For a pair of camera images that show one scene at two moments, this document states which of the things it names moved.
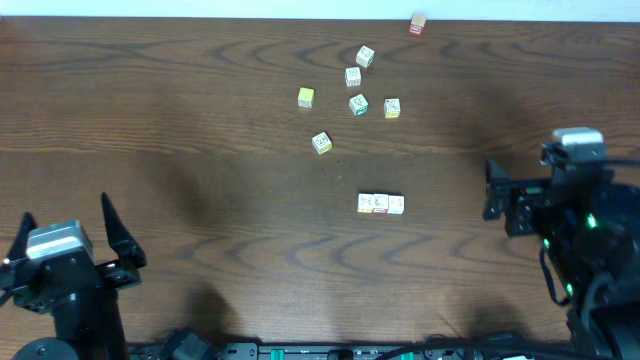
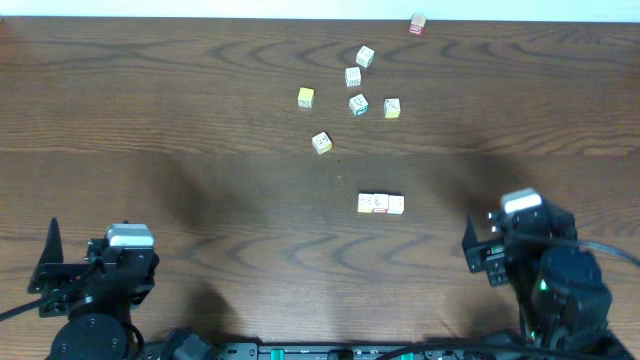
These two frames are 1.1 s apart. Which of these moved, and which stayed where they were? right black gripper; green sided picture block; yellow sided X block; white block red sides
Moved: right black gripper
Stayed: yellow sided X block; green sided picture block; white block red sides
